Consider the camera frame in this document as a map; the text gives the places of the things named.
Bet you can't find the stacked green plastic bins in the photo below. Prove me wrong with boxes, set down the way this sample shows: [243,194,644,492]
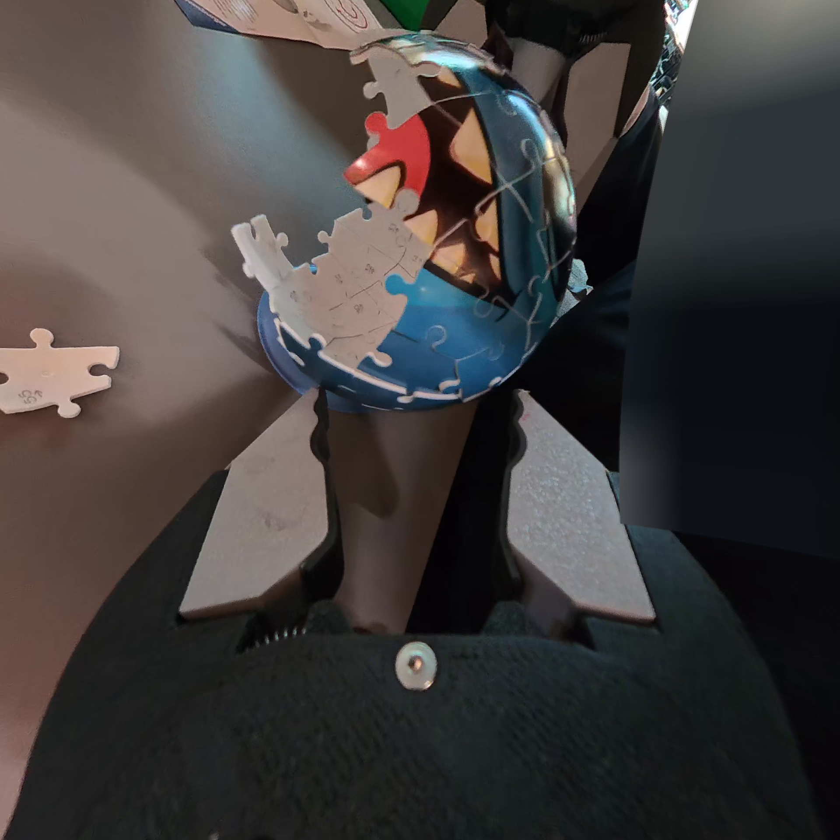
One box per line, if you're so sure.
[377,0,434,34]

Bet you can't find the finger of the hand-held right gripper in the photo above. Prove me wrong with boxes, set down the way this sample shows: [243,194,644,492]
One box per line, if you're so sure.
[564,59,632,199]

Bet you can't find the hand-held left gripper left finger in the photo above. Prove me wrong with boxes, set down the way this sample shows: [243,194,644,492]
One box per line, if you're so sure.
[178,390,343,623]

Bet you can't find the blue white puzzle ball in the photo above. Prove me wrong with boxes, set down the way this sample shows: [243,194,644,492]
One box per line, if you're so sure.
[231,31,578,411]

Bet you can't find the blue plastic ball stand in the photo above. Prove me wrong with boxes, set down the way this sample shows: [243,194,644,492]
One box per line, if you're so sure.
[256,289,480,414]

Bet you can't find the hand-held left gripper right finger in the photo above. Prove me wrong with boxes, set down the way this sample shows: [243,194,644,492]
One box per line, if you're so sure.
[497,390,657,624]

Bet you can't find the white puzzle pieces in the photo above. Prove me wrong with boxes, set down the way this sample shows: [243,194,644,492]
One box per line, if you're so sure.
[0,328,121,419]

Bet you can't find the white instruction leaflet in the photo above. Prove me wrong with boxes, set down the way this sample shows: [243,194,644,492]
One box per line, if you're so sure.
[174,0,395,50]

